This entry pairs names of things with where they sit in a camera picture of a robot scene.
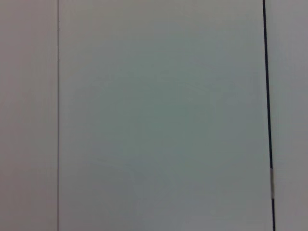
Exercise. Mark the black vertical wall strip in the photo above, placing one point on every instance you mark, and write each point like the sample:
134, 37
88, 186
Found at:
267, 96

